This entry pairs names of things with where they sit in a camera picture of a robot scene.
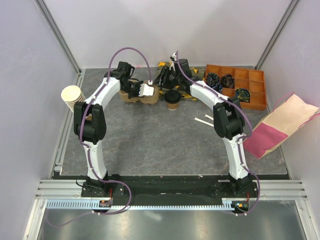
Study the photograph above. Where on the orange wooden divided tray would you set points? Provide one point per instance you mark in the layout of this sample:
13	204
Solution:
250	79

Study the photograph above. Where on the yellow blue rolled tie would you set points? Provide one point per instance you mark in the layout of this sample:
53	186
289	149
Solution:
243	95

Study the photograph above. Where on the white wrapped straw left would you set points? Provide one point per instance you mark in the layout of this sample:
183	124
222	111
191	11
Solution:
204	122

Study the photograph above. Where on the blue striped rolled tie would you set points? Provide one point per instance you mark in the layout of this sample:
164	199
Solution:
218	88

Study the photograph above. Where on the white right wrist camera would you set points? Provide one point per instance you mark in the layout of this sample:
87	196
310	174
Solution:
173	58

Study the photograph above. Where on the beige pink paper bag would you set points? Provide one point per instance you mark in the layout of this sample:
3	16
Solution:
279	125

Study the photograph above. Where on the white wrapped straw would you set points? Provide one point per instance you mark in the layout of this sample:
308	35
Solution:
209	117
204	122

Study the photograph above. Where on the brown pulp cup carrier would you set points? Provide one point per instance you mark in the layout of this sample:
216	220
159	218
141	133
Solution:
145	100

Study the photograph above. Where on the dark blue rolled tie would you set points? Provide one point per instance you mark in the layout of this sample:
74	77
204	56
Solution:
212	79

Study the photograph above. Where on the dark patterned rolled tie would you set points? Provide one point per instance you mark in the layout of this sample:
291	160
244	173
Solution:
227	81

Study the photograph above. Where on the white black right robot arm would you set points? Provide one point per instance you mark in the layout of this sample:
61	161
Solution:
228	119

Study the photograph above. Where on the slotted grey cable duct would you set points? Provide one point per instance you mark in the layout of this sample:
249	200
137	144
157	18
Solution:
99	205

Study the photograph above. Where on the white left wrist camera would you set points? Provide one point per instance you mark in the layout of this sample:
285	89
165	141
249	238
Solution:
146	89

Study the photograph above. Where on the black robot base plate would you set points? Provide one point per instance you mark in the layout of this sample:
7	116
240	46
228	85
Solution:
171	189

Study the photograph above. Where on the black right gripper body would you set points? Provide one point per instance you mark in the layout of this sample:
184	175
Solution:
170	78

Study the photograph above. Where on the stack of paper cups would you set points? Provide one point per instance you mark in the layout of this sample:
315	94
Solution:
71	95

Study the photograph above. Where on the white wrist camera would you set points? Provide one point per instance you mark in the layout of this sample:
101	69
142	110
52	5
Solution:
146	89
173	58

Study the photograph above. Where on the white wrapped straw right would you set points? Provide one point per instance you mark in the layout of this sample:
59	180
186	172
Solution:
209	117

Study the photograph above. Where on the brown paper coffee cup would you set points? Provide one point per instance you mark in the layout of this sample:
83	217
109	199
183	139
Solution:
172	105

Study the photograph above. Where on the black plastic cup lid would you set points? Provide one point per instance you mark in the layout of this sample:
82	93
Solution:
172	96

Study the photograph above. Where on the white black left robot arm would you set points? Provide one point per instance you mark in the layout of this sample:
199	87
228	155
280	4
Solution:
89	124

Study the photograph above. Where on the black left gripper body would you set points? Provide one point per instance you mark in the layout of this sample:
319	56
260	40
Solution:
134	89

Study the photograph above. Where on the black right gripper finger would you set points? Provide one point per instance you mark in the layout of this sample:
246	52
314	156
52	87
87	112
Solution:
158	80
162	90

